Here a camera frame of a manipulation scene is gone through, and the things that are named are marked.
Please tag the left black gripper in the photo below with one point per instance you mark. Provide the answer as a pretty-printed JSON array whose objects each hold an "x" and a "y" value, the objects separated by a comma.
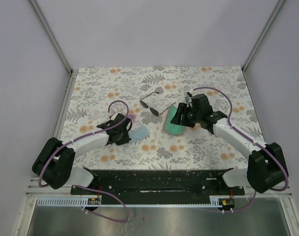
[{"x": 125, "y": 140}]

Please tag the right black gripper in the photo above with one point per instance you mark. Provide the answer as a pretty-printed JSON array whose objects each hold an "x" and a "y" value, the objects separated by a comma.
[{"x": 182, "y": 108}]

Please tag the light blue cleaning cloth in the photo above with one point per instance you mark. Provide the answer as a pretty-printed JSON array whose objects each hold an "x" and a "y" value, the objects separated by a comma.
[{"x": 138, "y": 133}]

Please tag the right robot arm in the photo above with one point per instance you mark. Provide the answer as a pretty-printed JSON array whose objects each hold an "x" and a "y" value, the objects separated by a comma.
[{"x": 266, "y": 166}]

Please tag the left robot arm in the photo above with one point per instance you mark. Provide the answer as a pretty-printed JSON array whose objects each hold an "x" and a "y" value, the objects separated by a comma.
[{"x": 54, "y": 164}]

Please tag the black aviator sunglasses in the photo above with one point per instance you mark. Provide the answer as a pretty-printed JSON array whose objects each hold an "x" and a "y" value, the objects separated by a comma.
[{"x": 156, "y": 103}]

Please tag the grey-blue glasses case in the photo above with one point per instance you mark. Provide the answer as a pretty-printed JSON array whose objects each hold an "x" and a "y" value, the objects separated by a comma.
[{"x": 187, "y": 99}]

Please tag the floral table mat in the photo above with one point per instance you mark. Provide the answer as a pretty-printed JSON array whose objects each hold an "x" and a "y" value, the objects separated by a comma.
[{"x": 100, "y": 91}]

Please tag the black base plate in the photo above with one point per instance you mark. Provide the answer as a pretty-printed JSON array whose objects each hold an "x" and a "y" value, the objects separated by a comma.
[{"x": 197, "y": 182}]

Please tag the white slotted cable duct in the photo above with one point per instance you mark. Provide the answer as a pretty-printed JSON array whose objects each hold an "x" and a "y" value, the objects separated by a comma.
[{"x": 68, "y": 202}]

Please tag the aluminium front rail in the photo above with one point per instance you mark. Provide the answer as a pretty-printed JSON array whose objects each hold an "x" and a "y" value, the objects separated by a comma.
[{"x": 35, "y": 190}]

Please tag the right aluminium frame post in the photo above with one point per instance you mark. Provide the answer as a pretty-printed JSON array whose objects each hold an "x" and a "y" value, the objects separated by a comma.
[{"x": 263, "y": 34}]

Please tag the aluminium frame post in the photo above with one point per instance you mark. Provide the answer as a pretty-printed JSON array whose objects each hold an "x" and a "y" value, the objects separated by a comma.
[
  {"x": 263, "y": 34},
  {"x": 44, "y": 23}
]

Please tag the left aluminium frame post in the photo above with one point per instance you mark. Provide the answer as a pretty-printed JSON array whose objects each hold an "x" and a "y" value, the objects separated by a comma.
[{"x": 44, "y": 23}]

